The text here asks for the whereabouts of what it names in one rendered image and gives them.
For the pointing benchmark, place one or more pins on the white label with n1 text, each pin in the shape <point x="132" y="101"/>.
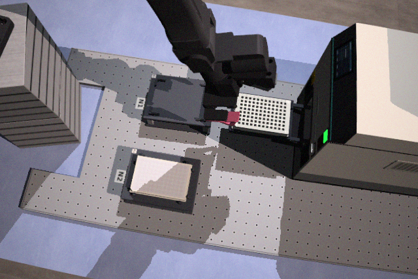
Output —
<point x="140" y="103"/>

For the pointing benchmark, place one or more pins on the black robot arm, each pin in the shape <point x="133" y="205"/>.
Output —
<point x="190" y="27"/>

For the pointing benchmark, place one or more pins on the white label with black n2 text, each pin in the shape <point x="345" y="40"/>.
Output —
<point x="120" y="176"/>

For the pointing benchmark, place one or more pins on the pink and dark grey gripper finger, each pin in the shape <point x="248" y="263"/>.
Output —
<point x="233" y="117"/>

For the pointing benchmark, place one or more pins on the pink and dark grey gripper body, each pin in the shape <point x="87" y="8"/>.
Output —
<point x="212" y="100"/>

